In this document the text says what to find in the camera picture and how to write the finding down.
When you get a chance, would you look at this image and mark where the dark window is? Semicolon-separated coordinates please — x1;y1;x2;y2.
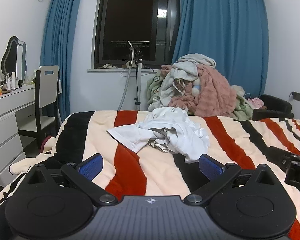
94;0;182;69

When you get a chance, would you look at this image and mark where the grey white hoodie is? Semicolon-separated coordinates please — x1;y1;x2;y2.
160;53;217;107

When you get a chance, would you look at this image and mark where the row of cosmetic bottles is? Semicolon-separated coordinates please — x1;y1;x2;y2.
0;70;37;90

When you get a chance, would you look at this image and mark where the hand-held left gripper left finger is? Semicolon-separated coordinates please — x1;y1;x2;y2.
26;153;118;207

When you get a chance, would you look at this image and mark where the garment steamer stand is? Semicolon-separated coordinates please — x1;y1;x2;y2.
127;40;143;111

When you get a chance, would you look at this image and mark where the wide blue curtain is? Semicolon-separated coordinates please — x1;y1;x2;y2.
171;0;269;98

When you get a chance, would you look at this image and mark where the pale green towel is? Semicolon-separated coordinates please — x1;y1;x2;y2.
230;85;253;121

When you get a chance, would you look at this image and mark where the white blue plush toy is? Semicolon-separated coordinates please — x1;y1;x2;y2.
191;77;203;95

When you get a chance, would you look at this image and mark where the pink cloth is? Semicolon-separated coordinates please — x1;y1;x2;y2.
247;97;264;109

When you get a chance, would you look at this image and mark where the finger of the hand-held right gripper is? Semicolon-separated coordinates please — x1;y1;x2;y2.
269;146;300;173

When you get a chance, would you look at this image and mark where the narrow blue curtain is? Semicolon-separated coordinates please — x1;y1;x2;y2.
39;0;86;123

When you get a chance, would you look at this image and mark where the black armchair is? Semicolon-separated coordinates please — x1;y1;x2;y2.
252;94;294;121

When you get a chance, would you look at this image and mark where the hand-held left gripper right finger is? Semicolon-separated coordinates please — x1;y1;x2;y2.
183;154;277;207

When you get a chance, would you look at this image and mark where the white garment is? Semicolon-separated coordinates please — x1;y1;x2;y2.
106;106;210;163

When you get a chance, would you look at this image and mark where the green patterned blanket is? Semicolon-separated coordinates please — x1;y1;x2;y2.
147;70;166;111

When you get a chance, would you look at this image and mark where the white black chair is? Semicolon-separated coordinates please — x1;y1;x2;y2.
17;65;60;149

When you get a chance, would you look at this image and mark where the white dressing desk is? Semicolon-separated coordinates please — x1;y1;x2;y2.
0;80;62;188

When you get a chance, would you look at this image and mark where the grey steamer hose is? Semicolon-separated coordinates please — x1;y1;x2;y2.
117;46;135;111

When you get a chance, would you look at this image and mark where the pile of clothes and blankets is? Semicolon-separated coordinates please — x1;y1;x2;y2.
161;64;238;118

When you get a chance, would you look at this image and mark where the wire clothes hanger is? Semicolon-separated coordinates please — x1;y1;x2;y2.
120;65;154;78

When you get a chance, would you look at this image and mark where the red black cream striped blanket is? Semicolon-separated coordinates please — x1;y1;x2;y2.
0;110;300;240

